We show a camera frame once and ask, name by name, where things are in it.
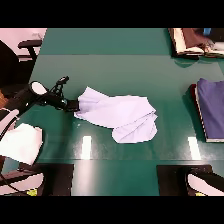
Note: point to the black office chair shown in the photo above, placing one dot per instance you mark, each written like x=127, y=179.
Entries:
x=16, y=63

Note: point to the lilac T-shirt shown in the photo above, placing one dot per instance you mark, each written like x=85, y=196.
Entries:
x=116, y=115

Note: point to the blue folded garment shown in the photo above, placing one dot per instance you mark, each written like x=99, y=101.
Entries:
x=213, y=108

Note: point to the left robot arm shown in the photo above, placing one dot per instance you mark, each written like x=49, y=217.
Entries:
x=20, y=100

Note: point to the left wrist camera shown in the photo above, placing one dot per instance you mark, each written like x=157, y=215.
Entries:
x=60, y=85

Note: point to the heap of clothes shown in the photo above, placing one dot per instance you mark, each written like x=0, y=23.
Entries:
x=196, y=41

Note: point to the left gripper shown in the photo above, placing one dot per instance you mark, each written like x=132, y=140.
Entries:
x=71, y=105

